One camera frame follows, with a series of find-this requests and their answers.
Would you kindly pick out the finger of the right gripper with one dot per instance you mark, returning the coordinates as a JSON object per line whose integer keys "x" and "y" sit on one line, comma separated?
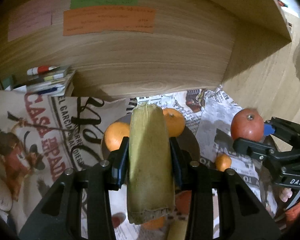
{"x": 285, "y": 130}
{"x": 257, "y": 150}

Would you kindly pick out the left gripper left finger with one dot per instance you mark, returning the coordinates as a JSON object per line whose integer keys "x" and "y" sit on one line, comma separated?
{"x": 58, "y": 214}

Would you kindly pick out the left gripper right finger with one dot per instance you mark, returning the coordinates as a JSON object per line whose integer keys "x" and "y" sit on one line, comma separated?
{"x": 241, "y": 214}

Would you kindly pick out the red tomato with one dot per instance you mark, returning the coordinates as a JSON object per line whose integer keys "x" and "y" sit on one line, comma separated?
{"x": 247, "y": 124}
{"x": 183, "y": 202}

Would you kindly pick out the orange sleeve forearm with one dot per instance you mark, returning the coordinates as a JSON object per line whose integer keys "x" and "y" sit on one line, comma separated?
{"x": 292, "y": 214}

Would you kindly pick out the person's right hand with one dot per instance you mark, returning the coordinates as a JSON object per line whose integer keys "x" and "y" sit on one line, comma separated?
{"x": 285, "y": 194}

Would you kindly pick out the small mandarin at right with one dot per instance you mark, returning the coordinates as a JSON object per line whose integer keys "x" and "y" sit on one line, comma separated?
{"x": 223, "y": 162}

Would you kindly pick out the dark red grape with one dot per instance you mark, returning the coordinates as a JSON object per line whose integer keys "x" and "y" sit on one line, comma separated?
{"x": 117, "y": 219}

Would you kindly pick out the black white newspaper sheet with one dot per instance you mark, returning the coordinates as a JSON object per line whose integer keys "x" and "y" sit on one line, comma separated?
{"x": 208, "y": 115}

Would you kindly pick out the dark round plate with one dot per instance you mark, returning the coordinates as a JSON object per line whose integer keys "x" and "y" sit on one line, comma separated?
{"x": 187, "y": 141}

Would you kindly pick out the illustrated casa newspaper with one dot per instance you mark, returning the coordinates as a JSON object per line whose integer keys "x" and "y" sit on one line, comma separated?
{"x": 40, "y": 137}

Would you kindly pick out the small orange mandarin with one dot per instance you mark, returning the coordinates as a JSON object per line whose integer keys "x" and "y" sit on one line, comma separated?
{"x": 155, "y": 224}

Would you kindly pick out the right orange on plate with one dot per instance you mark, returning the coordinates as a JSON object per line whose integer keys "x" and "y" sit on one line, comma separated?
{"x": 175, "y": 121}

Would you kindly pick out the orange on plate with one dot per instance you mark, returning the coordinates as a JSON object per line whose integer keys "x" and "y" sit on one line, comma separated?
{"x": 114, "y": 135}
{"x": 175, "y": 121}

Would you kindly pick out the left orange on plate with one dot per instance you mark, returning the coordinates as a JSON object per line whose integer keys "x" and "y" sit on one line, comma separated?
{"x": 114, "y": 135}

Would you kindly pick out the stack of books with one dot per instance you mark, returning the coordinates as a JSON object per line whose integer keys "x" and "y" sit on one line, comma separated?
{"x": 57, "y": 82}

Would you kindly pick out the red white marker pen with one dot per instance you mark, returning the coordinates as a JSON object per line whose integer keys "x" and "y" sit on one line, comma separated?
{"x": 40, "y": 70}

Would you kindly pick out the orange sticky note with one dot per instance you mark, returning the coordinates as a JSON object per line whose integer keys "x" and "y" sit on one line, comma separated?
{"x": 108, "y": 17}

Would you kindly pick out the pink sticky note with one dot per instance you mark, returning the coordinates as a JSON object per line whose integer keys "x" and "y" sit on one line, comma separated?
{"x": 29, "y": 17}

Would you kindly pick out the green sticky note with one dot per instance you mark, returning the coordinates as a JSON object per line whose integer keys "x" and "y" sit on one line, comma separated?
{"x": 75, "y": 4}

